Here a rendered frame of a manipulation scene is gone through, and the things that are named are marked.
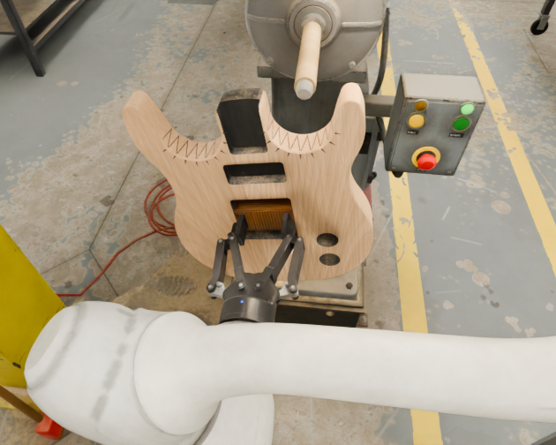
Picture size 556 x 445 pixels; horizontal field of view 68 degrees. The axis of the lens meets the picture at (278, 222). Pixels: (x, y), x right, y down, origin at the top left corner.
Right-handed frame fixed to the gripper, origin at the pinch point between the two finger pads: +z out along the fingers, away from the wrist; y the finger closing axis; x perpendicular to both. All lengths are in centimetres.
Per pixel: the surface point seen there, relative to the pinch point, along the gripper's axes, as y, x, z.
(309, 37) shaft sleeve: 8.3, 20.2, 21.4
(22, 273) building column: -91, -43, 20
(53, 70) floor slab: -205, -70, 220
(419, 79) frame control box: 28.4, 2.2, 36.4
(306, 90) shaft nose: 8.7, 19.1, 7.4
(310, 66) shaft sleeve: 9.0, 19.9, 12.4
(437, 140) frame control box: 32.2, -8.5, 29.5
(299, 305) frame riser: -7, -83, 32
